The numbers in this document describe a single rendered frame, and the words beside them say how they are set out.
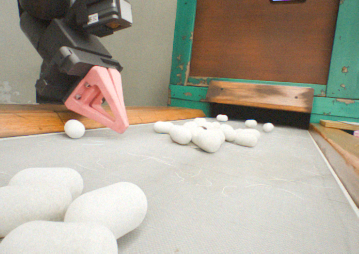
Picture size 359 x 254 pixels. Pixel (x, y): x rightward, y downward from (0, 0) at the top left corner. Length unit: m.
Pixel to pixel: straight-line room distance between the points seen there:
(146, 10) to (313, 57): 1.51
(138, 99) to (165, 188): 1.88
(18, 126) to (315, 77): 0.74
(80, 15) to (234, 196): 0.27
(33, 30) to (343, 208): 0.37
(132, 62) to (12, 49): 0.96
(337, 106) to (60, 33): 0.71
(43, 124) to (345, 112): 0.73
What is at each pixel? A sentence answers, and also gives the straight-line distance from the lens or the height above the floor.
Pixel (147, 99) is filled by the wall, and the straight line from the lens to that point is 2.00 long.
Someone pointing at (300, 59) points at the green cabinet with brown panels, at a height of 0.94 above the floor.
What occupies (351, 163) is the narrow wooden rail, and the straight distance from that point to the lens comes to 0.24.
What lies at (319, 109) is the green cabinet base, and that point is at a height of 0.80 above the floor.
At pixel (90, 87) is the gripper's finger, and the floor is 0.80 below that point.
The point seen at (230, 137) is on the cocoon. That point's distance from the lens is 0.39.
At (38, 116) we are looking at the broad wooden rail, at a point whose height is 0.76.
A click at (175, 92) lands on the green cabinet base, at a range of 0.92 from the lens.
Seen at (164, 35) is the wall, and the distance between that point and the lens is 1.99.
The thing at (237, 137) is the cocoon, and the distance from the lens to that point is 0.37.
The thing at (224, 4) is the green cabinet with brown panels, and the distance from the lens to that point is 0.94.
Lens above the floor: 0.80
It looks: 5 degrees down
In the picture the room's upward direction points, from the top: 6 degrees clockwise
